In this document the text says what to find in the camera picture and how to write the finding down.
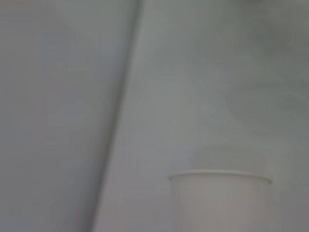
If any white paper cup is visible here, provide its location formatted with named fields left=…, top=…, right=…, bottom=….
left=168, top=169, right=273, bottom=232

